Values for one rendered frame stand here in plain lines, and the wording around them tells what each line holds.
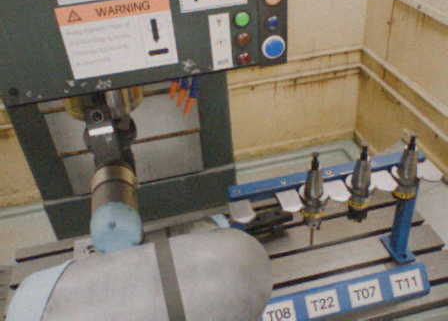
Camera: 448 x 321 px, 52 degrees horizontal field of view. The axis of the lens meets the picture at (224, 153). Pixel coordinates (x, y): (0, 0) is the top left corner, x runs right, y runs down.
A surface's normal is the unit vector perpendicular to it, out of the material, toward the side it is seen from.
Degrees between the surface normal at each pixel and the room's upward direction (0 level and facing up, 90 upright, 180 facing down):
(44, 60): 90
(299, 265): 0
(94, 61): 90
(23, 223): 0
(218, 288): 41
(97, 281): 5
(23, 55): 90
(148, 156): 90
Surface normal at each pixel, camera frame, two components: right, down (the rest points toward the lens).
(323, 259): -0.08, -0.81
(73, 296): -0.01, -0.65
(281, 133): 0.22, 0.55
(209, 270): 0.34, -0.62
